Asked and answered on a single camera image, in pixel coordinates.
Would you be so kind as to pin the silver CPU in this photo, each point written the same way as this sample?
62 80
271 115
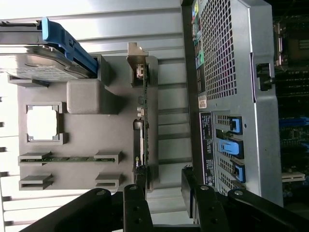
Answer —
42 124

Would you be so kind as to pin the green motherboard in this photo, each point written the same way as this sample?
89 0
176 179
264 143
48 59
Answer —
294 145

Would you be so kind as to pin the white expansion slot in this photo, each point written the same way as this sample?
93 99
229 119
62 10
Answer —
292 177

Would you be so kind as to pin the blue card retention clip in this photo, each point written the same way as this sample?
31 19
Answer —
240 172
231 148
235 125

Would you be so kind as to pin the green RAM stick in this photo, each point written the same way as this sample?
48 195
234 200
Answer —
72 159

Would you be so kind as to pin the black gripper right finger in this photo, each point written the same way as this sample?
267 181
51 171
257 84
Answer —
207 207

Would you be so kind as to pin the hard disk drive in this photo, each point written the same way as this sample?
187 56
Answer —
55 36

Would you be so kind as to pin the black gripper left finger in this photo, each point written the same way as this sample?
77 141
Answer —
135 207

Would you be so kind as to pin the grey parts rack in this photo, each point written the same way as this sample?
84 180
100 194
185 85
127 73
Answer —
84 135

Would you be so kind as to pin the black and grey PC case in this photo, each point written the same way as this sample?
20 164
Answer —
263 48

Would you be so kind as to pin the blue expansion slot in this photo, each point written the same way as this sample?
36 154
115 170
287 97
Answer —
294 122

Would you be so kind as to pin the silver hard disk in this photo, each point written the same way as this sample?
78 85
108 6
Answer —
36 62

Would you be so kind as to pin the CPU socket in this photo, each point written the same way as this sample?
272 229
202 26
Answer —
294 46

